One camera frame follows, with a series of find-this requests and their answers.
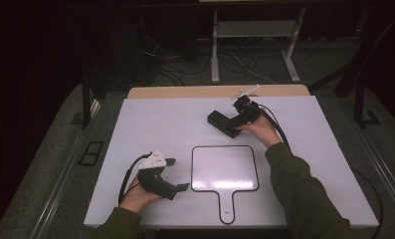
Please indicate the person's left hand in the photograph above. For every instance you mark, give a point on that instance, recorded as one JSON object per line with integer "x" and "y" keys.
{"x": 137, "y": 197}

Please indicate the person's right hand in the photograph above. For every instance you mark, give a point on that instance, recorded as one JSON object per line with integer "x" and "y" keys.
{"x": 263, "y": 131}

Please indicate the black whiteboard eraser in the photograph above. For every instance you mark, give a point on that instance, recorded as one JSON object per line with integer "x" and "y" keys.
{"x": 222, "y": 123}

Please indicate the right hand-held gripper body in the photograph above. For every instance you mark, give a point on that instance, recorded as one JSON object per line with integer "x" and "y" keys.
{"x": 246, "y": 108}

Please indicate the grey metal stand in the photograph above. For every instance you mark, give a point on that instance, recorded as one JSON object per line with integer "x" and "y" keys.
{"x": 254, "y": 30}

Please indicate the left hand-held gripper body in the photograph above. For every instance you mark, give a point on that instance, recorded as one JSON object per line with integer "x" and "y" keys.
{"x": 155, "y": 181}

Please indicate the wooden table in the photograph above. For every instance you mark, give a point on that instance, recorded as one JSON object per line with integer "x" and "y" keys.
{"x": 185, "y": 91}

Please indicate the black metal stand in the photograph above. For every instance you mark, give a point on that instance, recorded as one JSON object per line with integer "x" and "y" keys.
{"x": 85, "y": 99}
{"x": 357, "y": 76}

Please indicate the aluminium floor rail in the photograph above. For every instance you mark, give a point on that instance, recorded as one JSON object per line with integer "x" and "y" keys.
{"x": 384, "y": 169}
{"x": 57, "y": 186}

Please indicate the black floor socket frame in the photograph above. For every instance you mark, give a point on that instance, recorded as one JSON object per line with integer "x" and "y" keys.
{"x": 90, "y": 153}

